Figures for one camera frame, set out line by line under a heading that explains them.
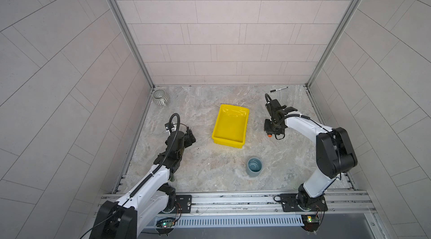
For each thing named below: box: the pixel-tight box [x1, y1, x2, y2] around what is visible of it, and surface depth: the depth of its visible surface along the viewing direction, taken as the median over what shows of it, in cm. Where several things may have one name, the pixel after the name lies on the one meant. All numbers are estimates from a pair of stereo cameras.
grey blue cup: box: [246, 157, 263, 177], surface depth 79 cm
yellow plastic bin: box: [211, 103, 250, 149], surface depth 95 cm
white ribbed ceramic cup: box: [152, 89, 169, 107], surface depth 104 cm
